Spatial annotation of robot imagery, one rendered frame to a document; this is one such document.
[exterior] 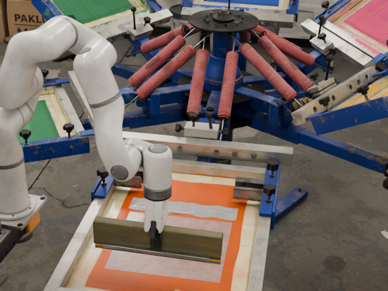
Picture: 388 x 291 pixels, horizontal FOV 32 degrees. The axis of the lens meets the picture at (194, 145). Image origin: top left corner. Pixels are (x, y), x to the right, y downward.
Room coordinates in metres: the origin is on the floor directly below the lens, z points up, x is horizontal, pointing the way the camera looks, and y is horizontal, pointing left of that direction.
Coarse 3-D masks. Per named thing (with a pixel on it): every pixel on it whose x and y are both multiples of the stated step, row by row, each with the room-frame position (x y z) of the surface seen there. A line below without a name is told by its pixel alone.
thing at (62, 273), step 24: (192, 168) 2.11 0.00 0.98; (216, 168) 2.10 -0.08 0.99; (240, 168) 2.10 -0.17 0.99; (264, 168) 2.10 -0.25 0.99; (264, 216) 1.80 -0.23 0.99; (72, 240) 1.66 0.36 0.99; (264, 240) 1.67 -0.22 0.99; (72, 264) 1.55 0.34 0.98; (264, 264) 1.56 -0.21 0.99; (48, 288) 1.44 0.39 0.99
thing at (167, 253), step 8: (112, 248) 1.51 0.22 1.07; (120, 248) 1.51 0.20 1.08; (128, 248) 1.50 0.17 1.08; (136, 248) 1.50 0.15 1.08; (144, 248) 1.50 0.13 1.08; (176, 256) 1.48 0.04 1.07; (184, 256) 1.48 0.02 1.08; (192, 256) 1.47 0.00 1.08; (200, 256) 1.48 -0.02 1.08; (208, 256) 1.48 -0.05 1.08
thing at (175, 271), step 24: (192, 192) 1.99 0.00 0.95; (216, 192) 1.99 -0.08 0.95; (192, 216) 1.85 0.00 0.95; (240, 216) 1.85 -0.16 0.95; (168, 264) 1.59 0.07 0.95; (192, 264) 1.59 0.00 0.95; (216, 264) 1.60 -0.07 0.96; (168, 288) 1.49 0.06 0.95; (192, 288) 1.49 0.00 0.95; (216, 288) 1.49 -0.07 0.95
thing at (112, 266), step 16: (128, 192) 1.98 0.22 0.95; (176, 192) 1.99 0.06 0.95; (128, 208) 1.88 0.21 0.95; (176, 224) 1.80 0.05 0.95; (112, 256) 1.63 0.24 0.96; (128, 256) 1.63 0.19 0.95; (144, 256) 1.63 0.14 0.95; (160, 256) 1.63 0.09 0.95; (96, 272) 1.55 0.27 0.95; (112, 272) 1.55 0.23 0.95; (128, 272) 1.56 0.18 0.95; (144, 272) 1.56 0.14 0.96; (160, 272) 1.56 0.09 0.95; (112, 288) 1.48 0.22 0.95; (128, 288) 1.49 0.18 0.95; (144, 288) 1.49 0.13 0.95
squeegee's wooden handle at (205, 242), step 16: (96, 224) 1.53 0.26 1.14; (112, 224) 1.52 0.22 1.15; (128, 224) 1.52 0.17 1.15; (96, 240) 1.53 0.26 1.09; (112, 240) 1.52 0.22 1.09; (128, 240) 1.52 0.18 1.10; (144, 240) 1.51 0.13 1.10; (176, 240) 1.49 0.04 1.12; (192, 240) 1.49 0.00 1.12; (208, 240) 1.48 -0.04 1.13
